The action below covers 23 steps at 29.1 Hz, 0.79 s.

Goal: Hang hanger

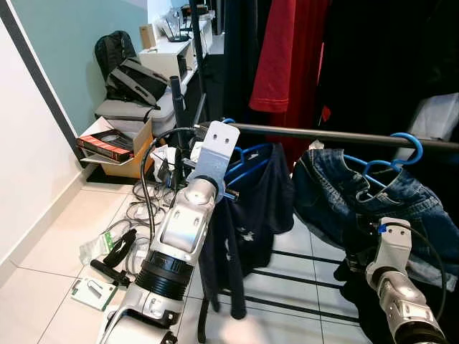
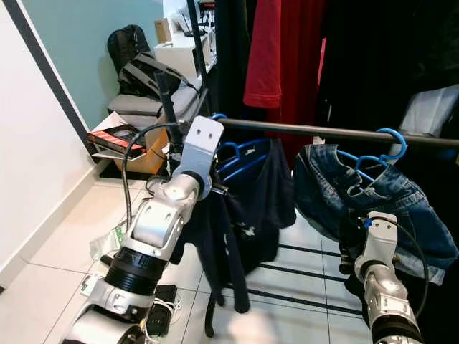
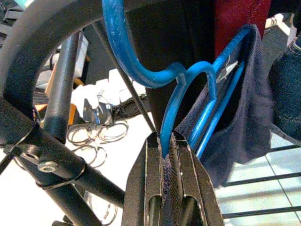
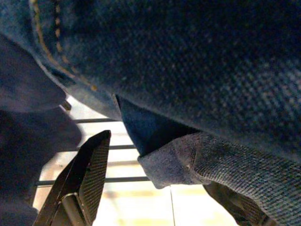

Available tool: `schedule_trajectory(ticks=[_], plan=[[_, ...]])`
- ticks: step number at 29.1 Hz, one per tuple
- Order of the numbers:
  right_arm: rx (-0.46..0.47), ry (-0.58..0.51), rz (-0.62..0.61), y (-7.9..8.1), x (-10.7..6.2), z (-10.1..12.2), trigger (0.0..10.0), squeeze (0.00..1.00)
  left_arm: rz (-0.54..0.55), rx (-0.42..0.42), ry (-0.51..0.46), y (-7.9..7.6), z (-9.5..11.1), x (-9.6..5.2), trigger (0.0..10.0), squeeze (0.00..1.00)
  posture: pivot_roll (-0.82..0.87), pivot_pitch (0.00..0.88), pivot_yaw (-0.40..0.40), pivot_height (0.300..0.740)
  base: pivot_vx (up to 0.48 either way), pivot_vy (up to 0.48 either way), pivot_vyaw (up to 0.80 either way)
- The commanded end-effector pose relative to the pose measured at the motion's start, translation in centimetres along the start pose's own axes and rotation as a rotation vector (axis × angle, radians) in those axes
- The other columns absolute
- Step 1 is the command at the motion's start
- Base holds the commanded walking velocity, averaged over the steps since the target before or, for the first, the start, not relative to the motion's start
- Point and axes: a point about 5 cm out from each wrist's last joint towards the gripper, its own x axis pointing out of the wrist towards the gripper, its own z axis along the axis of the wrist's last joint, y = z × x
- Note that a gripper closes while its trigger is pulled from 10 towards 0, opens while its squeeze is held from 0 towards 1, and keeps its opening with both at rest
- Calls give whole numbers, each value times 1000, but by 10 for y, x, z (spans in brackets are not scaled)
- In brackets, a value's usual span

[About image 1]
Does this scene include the black handheld tool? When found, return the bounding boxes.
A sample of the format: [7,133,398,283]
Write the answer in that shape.
[90,229,139,289]

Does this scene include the red hanging shirt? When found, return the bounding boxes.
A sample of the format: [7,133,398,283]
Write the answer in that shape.
[249,0,332,148]

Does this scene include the black upright pole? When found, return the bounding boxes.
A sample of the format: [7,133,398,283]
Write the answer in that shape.
[169,74,189,144]

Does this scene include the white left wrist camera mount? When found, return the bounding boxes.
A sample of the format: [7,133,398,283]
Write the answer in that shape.
[188,120,241,203]

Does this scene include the blue plastic hanger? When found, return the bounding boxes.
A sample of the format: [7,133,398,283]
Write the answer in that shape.
[221,117,277,188]
[343,131,424,198]

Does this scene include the black backpack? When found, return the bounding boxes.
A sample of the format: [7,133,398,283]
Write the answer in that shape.
[95,30,138,97]

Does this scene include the green white packet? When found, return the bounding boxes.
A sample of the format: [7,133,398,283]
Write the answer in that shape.
[79,228,119,264]

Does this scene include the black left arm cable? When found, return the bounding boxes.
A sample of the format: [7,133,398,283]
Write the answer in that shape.
[140,128,198,237]

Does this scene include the black wall trim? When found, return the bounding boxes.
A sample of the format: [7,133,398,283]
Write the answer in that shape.
[0,0,87,166]

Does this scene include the blue denim shorts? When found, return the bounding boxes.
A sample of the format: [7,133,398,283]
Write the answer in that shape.
[293,147,459,284]

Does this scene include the grey hard case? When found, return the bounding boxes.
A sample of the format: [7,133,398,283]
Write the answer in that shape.
[95,97,176,137]

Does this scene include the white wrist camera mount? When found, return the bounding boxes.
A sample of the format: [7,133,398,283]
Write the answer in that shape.
[366,217,413,272]
[188,120,241,203]

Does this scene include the black metal clothes rack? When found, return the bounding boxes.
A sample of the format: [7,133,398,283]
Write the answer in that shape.
[194,120,459,343]

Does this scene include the white grey hanging garment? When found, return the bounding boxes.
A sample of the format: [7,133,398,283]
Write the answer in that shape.
[415,92,459,142]

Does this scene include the small brown box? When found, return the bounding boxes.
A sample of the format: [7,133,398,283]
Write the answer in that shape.
[138,24,157,49]

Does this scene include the brown cardboard box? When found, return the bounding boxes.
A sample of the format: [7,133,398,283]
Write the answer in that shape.
[77,118,155,178]

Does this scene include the red black flat box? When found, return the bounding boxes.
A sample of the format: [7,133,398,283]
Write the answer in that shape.
[77,133,136,162]

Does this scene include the black hanging garment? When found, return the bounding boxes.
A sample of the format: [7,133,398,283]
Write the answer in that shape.
[316,0,459,144]
[215,0,272,126]

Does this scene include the small white box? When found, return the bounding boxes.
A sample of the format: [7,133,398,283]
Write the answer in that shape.
[70,278,120,312]

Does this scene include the navy printed t-shirt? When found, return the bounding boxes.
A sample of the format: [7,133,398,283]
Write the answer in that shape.
[197,143,296,320]

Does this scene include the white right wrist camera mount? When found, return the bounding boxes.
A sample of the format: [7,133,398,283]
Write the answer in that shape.
[366,217,413,272]

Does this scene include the white cabinet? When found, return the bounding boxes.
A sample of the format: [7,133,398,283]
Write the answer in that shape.
[140,14,216,80]

